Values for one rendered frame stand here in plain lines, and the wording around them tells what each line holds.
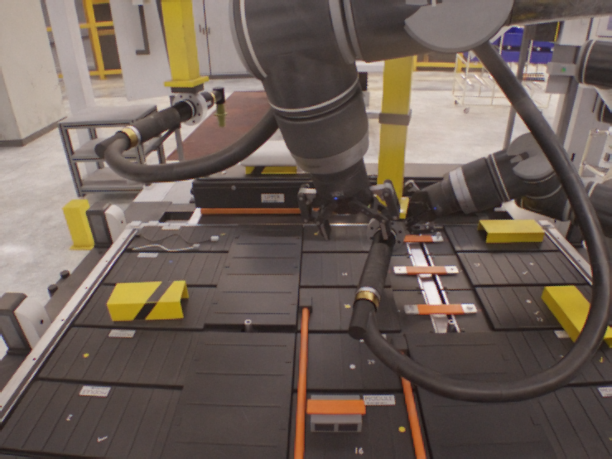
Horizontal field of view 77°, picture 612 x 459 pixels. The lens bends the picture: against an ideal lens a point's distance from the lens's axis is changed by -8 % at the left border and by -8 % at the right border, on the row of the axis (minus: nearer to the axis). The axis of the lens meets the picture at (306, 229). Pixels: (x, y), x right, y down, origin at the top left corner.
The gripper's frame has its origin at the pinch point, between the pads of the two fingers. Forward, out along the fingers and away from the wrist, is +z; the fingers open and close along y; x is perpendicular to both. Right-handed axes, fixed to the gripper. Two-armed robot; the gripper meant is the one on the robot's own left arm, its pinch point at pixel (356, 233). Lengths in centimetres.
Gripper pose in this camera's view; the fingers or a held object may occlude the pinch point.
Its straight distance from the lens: 66.6
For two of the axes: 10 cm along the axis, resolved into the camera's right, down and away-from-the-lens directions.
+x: 2.1, -7.5, 6.3
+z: 2.7, 6.6, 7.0
